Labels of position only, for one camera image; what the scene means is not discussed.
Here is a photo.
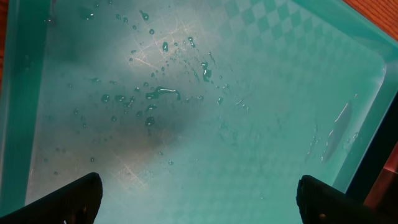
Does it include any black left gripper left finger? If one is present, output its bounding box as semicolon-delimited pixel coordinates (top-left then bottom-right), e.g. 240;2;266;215
1;172;103;224

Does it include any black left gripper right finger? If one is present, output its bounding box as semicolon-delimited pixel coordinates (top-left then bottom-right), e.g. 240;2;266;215
296;175;397;224

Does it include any teal plastic tray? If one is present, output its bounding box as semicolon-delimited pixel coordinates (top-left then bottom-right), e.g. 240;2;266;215
1;0;397;223

